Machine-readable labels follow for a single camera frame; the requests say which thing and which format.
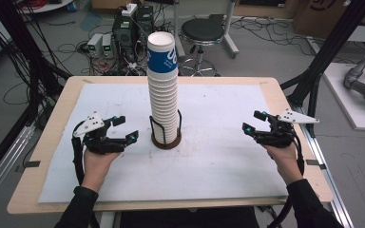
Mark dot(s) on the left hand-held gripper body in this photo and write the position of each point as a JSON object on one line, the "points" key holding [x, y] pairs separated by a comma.
{"points": [[90, 126]]}

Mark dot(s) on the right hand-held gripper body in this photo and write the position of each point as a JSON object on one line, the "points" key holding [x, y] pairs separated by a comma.
{"points": [[280, 134]]}

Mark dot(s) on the stack of paper cups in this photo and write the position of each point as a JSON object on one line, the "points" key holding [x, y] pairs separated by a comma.
{"points": [[163, 95]]}

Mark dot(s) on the person's right hand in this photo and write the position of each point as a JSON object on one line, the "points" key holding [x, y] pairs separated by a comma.
{"points": [[285, 161]]}

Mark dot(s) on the person's left hand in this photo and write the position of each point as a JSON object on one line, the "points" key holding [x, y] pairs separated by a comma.
{"points": [[96, 167]]}

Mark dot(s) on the black tape strip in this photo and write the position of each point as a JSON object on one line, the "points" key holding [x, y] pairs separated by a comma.
{"points": [[32, 164], [315, 163]]}

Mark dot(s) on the white floor board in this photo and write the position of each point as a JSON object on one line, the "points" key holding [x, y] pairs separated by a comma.
{"points": [[345, 101]]}

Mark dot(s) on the grey power supply unit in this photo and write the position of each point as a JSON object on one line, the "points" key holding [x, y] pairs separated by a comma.
{"points": [[94, 44], [107, 46]]}

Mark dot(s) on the white metal stand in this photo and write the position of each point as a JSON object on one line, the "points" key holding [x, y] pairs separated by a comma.
{"points": [[231, 41]]}

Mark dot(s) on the large black computer tower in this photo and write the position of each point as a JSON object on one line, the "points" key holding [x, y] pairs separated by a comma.
{"points": [[124, 38]]}

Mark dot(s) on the person's dark trousers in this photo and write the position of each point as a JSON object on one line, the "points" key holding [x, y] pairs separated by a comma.
{"points": [[190, 218]]}

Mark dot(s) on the black round stool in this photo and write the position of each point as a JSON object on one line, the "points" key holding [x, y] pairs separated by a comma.
{"points": [[202, 30]]}

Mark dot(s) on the small black computer tower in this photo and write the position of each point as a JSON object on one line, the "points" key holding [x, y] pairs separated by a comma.
{"points": [[145, 19]]}

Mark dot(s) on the white power strip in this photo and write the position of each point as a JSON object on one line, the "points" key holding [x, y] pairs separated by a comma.
{"points": [[129, 9]]}

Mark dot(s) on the brown cardboard box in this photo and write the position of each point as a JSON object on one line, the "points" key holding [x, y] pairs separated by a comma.
{"points": [[316, 15]]}

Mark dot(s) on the white round table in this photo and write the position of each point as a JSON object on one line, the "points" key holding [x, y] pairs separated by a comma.
{"points": [[49, 6]]}

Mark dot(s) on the aluminium rail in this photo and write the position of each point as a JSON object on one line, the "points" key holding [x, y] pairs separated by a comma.
{"points": [[9, 158], [329, 183]]}

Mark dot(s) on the black metal frame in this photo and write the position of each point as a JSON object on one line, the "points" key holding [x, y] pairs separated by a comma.
{"points": [[22, 47], [326, 50]]}

